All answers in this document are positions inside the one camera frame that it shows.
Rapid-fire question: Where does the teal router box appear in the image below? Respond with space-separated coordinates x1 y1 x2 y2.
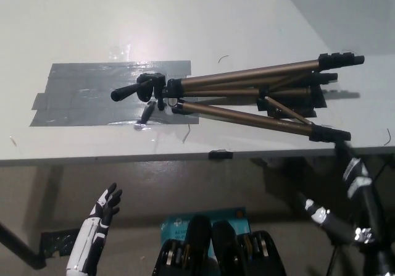
159 207 251 258

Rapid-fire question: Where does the bronze and black camera tripod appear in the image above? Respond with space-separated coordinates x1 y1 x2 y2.
110 51 366 142

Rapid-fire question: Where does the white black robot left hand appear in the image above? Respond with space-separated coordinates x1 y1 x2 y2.
65 182 123 272

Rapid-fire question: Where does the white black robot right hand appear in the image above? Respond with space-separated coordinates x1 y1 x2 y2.
303 139 387 249

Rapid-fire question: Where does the black table leg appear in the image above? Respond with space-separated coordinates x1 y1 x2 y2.
0 220 48 269

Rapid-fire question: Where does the black floor tape patch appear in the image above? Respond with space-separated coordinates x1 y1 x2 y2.
39 228 81 257

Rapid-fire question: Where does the grey duct tape patch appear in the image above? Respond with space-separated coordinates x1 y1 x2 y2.
29 60 201 128

